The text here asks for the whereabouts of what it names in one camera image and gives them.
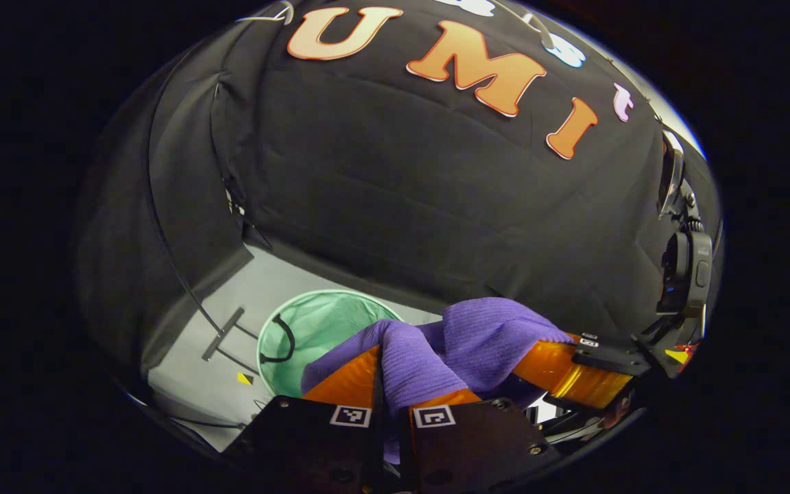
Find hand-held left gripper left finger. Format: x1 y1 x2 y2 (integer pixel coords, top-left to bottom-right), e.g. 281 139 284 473
224 345 383 494

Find green laundry hamper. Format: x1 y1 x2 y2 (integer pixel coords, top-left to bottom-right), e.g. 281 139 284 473
256 289 406 399

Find black clothes rack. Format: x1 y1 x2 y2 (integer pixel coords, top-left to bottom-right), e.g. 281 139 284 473
147 69 262 377

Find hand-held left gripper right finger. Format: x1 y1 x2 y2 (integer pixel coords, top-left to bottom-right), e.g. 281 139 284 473
398 389 560 494

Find black floor cable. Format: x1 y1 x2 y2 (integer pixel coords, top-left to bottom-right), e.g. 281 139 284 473
128 392 252 432

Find purple corduroy jacket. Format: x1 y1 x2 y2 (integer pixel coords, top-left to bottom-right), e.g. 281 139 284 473
301 297 574 467

